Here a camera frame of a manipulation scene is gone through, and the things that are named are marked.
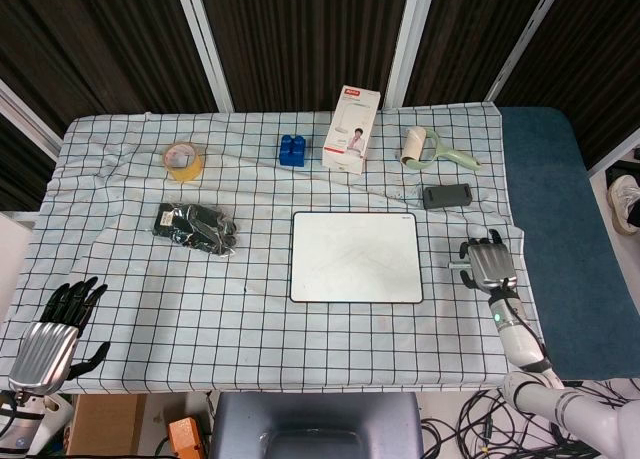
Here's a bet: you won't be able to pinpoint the dark grey rectangular case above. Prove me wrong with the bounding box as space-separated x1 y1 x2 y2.
422 182 474 212

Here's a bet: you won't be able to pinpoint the white sneaker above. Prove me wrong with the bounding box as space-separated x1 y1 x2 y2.
606 174 640 237

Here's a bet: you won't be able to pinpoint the white board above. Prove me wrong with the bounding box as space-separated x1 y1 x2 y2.
289 210 425 305

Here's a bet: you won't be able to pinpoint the pale green lint roller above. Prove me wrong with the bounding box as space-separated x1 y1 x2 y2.
400 126 484 173

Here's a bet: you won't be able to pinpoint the blue toy building block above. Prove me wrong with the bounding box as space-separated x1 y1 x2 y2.
278 134 308 169

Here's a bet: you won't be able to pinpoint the white partition frame post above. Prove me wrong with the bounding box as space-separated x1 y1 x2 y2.
483 0 572 101
586 122 640 176
171 0 237 113
384 0 442 111
0 77 64 161

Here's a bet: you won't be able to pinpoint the brown cardboard box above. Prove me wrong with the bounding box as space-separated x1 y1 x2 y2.
66 393 147 456

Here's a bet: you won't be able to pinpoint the yellow packing tape roll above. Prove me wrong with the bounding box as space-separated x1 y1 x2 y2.
163 140 207 183

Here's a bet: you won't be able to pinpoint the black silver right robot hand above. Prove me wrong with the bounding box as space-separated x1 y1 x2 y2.
458 228 519 292

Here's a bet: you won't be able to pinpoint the orange box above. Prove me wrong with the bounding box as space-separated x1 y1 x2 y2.
166 417 212 459

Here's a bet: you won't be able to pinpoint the white red lamp carton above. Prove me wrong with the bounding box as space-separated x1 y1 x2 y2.
320 84 381 175

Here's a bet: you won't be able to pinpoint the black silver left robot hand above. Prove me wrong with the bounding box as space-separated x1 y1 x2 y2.
8 276 112 396

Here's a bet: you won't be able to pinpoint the black floor cable tangle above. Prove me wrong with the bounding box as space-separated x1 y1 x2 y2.
422 378 640 459

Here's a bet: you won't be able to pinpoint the white black checkered tablecloth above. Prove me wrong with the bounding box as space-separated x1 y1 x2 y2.
0 102 544 395

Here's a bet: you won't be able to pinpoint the black gloves in plastic bag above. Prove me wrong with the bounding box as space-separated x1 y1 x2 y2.
152 202 239 257

